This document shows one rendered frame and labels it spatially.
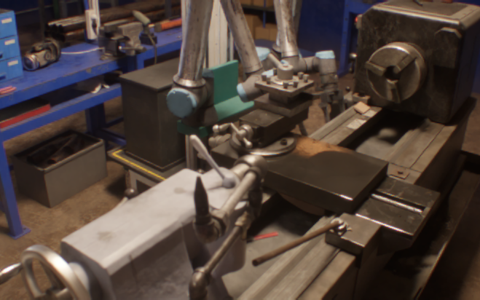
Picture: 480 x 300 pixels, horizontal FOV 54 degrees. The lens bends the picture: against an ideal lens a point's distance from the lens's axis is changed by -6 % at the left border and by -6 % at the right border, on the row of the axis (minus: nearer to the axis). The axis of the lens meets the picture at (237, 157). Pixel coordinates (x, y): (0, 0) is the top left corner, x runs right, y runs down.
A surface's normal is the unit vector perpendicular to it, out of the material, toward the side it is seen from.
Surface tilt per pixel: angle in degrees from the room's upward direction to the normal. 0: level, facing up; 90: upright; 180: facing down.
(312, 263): 0
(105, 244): 0
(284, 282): 0
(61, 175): 90
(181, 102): 95
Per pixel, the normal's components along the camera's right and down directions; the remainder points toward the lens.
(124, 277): 0.80, 0.15
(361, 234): 0.01, -0.89
